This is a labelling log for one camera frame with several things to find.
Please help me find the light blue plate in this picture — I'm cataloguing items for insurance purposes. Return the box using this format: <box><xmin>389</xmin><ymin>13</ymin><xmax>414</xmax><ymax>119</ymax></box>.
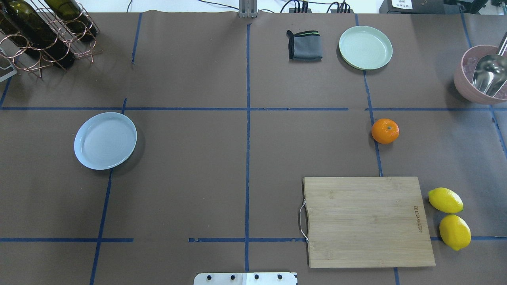
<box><xmin>74</xmin><ymin>112</ymin><xmax>137</xmax><ymax>170</ymax></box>

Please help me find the light green plate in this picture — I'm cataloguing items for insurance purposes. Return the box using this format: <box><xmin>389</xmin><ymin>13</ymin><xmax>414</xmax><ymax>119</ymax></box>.
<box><xmin>338</xmin><ymin>25</ymin><xmax>393</xmax><ymax>71</ymax></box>

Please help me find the grey folded cloth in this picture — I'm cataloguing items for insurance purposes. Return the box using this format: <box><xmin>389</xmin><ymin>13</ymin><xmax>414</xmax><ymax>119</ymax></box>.
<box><xmin>286</xmin><ymin>30</ymin><xmax>323</xmax><ymax>62</ymax></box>

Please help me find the bamboo cutting board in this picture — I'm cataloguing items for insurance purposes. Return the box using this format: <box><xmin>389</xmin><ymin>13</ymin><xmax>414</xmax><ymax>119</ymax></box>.
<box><xmin>302</xmin><ymin>177</ymin><xmax>436</xmax><ymax>269</ymax></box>

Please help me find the orange fruit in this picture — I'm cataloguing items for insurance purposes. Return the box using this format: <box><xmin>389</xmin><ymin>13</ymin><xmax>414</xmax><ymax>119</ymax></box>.
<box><xmin>371</xmin><ymin>118</ymin><xmax>400</xmax><ymax>144</ymax></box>

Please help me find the upper yellow lemon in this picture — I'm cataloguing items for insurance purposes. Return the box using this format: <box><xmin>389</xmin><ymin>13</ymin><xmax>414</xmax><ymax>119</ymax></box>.
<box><xmin>428</xmin><ymin>187</ymin><xmax>464</xmax><ymax>214</ymax></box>

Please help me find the yellow lemon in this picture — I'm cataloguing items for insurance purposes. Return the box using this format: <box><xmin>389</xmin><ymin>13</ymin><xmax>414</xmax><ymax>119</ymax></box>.
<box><xmin>428</xmin><ymin>187</ymin><xmax>464</xmax><ymax>214</ymax></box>
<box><xmin>438</xmin><ymin>214</ymin><xmax>471</xmax><ymax>251</ymax></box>

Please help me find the lower yellow lemon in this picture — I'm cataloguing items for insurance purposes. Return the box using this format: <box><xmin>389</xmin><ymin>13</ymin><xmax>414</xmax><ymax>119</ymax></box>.
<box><xmin>438</xmin><ymin>214</ymin><xmax>471</xmax><ymax>251</ymax></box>

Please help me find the pink bowl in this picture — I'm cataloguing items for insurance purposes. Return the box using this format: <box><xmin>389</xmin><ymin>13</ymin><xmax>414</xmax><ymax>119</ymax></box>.
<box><xmin>454</xmin><ymin>45</ymin><xmax>506</xmax><ymax>105</ymax></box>

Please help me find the metal ice scoop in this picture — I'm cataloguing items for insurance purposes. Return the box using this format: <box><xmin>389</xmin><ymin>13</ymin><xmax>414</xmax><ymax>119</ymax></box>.
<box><xmin>471</xmin><ymin>34</ymin><xmax>507</xmax><ymax>97</ymax></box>

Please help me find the dark green wine bottle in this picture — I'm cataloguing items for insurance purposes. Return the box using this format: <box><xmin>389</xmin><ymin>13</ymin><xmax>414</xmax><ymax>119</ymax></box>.
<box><xmin>1</xmin><ymin>0</ymin><xmax>75</xmax><ymax>69</ymax></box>

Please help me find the aluminium frame post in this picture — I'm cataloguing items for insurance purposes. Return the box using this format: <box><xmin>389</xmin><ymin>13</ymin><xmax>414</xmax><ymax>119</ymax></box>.
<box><xmin>238</xmin><ymin>0</ymin><xmax>259</xmax><ymax>18</ymax></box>

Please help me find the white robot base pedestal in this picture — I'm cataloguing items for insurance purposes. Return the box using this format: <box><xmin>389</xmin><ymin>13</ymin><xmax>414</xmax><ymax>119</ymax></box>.
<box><xmin>193</xmin><ymin>272</ymin><xmax>298</xmax><ymax>285</ymax></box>

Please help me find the copper wire bottle rack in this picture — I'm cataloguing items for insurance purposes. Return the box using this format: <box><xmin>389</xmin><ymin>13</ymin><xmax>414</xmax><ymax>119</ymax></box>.
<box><xmin>1</xmin><ymin>0</ymin><xmax>104</xmax><ymax>78</ymax></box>

